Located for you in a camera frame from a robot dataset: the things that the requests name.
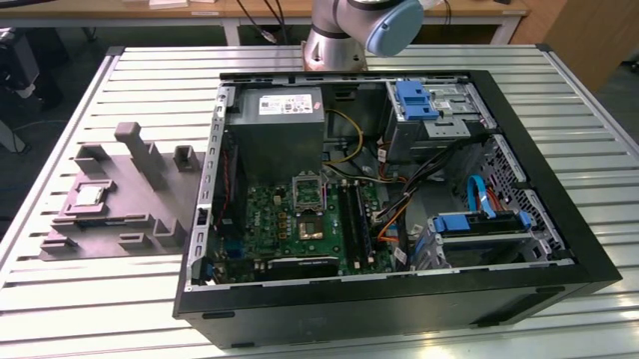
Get black cable bundle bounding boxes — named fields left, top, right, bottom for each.
left=371, top=132, right=493, bottom=225

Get wooden cabinet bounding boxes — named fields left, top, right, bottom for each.
left=511, top=0, right=639, bottom=91

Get green motherboard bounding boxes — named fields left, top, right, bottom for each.
left=208, top=164, right=400, bottom=284

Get grey metal drive cage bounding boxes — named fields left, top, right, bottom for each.
left=383, top=79, right=501, bottom=162

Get black open PC case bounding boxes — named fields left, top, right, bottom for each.
left=172, top=69, right=624, bottom=351

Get dark RAM stick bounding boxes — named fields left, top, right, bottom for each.
left=73, top=218, right=129, bottom=227

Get black RAM slot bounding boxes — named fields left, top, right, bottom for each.
left=337, top=179, right=365, bottom=269
left=351, top=179, right=379, bottom=265

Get blue plastic drive latch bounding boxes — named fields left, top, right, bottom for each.
left=392, top=79, right=439, bottom=122

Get hard disk in blue carrier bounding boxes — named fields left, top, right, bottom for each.
left=429, top=209, right=533, bottom=236

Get grey white wire bundle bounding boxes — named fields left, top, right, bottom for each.
left=323, top=164, right=407, bottom=185

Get red power wire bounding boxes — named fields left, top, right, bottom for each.
left=485, top=185, right=515, bottom=216

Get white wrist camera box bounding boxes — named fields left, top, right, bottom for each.
left=9, top=82, right=38, bottom=100

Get orange wire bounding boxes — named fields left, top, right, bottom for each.
left=375, top=209, right=408, bottom=247

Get thin red wire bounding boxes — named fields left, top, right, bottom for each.
left=212, top=147, right=236, bottom=229

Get wooden desk white legs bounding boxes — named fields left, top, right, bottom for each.
left=0, top=0, right=529, bottom=46

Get grey metal disk bay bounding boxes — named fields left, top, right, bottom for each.
left=407, top=223, right=573, bottom=271

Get yellow wire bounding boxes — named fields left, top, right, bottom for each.
left=323, top=108, right=364, bottom=165

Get grey power supply unit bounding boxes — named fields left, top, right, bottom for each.
left=224, top=85, right=329, bottom=188

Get CPU socket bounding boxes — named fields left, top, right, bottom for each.
left=296, top=216, right=327, bottom=242

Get blue flat wire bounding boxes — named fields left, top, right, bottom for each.
left=465, top=174, right=499, bottom=221

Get grey plastic parts rack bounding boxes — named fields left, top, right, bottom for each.
left=37, top=121, right=208, bottom=263

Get silver CPU green edge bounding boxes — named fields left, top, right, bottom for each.
left=72, top=184, right=108, bottom=207

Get black graphics card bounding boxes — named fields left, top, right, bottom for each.
left=264, top=254, right=340, bottom=280

